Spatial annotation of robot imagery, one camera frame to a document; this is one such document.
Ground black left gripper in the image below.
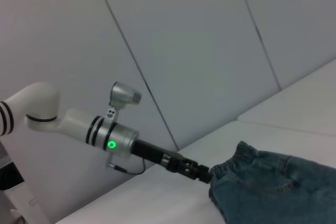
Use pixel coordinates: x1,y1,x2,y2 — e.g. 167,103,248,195
132,139,212,184

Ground blue denim shorts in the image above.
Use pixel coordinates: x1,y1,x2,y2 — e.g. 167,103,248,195
208,141,336,224

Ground black left camera cable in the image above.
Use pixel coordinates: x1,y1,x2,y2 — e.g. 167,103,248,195
104,153,147,176

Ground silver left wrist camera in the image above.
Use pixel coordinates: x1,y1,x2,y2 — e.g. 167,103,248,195
106,80,143,126

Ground white stand frame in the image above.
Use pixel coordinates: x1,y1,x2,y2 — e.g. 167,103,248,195
0,140,51,224

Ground black stand bracket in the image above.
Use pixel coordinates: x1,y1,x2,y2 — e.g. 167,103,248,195
0,159,25,191

